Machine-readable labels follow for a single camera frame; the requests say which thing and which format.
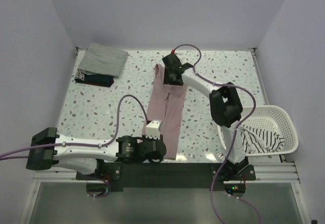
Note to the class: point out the white perforated laundry basket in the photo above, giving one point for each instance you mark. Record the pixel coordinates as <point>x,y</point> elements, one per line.
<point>274,119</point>

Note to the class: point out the striped black white tank top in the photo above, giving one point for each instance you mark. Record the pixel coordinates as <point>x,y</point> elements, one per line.
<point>258,141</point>

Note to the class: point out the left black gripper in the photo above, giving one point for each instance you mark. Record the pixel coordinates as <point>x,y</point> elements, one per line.
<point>144,139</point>

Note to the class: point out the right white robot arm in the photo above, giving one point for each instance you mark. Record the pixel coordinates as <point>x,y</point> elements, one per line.
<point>225,107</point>

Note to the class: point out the folded dark tank top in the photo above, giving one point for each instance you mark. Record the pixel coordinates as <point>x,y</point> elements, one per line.
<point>94,79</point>

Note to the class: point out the pink tank top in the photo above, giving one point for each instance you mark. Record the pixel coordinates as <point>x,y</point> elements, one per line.
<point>166,104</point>

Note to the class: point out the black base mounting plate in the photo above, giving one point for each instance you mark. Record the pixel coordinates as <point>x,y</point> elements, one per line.
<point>148,175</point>

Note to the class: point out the folded grey tank top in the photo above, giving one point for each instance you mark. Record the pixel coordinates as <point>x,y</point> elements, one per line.
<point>103,60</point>

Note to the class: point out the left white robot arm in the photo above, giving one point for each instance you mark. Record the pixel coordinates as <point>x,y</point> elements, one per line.
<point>50,149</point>

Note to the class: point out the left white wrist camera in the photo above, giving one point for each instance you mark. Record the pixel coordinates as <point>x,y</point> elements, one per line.
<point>152,129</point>

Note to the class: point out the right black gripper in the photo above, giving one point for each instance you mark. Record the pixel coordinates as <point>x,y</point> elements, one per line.
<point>168,80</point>

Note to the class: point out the aluminium frame rail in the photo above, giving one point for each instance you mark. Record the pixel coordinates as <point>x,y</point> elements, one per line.
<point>264,172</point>

